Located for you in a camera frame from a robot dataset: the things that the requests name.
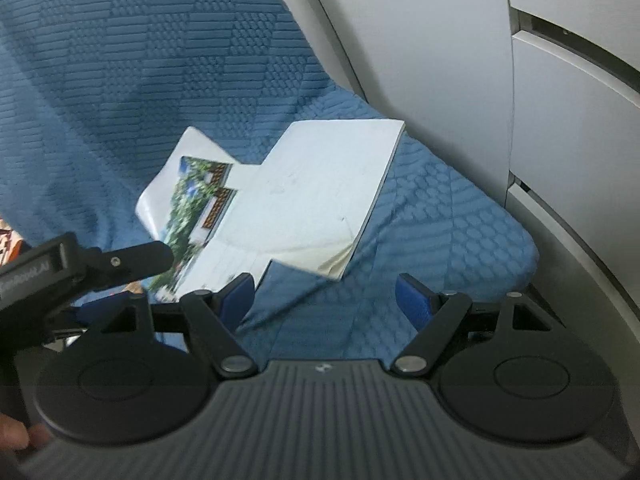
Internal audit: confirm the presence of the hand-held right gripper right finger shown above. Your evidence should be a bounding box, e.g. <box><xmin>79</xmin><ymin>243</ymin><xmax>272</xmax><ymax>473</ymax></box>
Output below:
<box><xmin>391</xmin><ymin>273</ymin><xmax>558</xmax><ymax>376</ymax></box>

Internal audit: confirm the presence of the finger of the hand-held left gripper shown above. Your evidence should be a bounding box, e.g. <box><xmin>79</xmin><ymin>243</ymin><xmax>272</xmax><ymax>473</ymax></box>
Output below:
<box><xmin>69</xmin><ymin>293</ymin><xmax>134</xmax><ymax>329</ymax></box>
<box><xmin>84</xmin><ymin>240</ymin><xmax>175</xmax><ymax>289</ymax></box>

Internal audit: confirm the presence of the white landscape photo booklet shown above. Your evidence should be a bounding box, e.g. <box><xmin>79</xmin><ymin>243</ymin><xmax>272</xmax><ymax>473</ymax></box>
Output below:
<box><xmin>205</xmin><ymin>119</ymin><xmax>406</xmax><ymax>281</ymax></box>
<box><xmin>135</xmin><ymin>126</ymin><xmax>273</xmax><ymax>303</ymax></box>

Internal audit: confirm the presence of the person's left hand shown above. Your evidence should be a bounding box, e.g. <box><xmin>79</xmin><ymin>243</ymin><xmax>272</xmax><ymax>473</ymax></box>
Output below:
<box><xmin>0</xmin><ymin>415</ymin><xmax>52</xmax><ymax>453</ymax></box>

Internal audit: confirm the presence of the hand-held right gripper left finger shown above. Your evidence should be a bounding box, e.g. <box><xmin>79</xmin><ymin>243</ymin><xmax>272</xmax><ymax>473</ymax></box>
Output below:
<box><xmin>85</xmin><ymin>273</ymin><xmax>258</xmax><ymax>377</ymax></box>

